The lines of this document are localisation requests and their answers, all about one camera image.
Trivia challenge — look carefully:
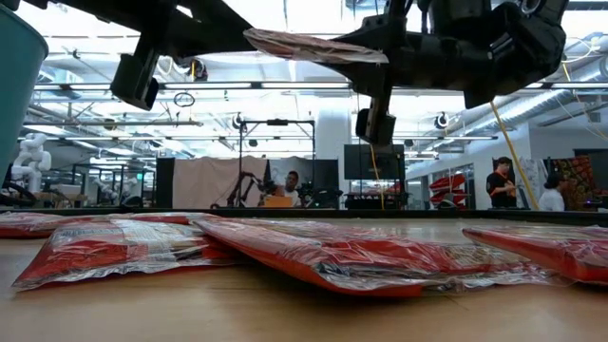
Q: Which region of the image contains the red stacked shelf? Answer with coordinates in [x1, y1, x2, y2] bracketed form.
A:
[428, 173, 469, 206]

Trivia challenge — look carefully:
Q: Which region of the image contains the black monitor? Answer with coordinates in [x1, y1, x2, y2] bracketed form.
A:
[343, 143, 407, 181]

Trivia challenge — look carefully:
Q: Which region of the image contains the yellow extension cable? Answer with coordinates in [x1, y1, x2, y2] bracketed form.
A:
[488, 100, 542, 212]

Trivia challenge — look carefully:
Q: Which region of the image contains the teal plastic basket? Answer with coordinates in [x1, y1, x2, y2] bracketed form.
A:
[0, 3, 50, 186]

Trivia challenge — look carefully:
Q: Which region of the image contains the colourful patterned cloth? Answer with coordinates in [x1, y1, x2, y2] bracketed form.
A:
[550, 155, 608, 200]

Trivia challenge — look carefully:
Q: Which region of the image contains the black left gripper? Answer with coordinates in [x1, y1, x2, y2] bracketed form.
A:
[109, 0, 256, 112]

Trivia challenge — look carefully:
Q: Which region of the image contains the black rig frame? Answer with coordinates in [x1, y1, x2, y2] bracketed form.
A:
[237, 118, 317, 210]

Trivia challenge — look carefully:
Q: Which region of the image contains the black aluminium table frame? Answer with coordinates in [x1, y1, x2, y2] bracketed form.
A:
[0, 206, 608, 227]

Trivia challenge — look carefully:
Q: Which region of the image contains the beige curtain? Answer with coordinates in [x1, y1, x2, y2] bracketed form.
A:
[171, 155, 270, 210]

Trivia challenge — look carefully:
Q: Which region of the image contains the orange box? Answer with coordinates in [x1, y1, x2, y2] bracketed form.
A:
[262, 195, 295, 209]

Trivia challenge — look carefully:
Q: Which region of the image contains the black partition panel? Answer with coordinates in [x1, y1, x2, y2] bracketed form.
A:
[155, 157, 176, 209]

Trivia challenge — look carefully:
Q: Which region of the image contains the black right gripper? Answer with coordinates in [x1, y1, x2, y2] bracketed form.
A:
[326, 0, 477, 147]

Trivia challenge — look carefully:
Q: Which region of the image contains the person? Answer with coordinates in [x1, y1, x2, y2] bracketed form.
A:
[279, 169, 305, 209]
[484, 155, 519, 209]
[538, 171, 567, 213]

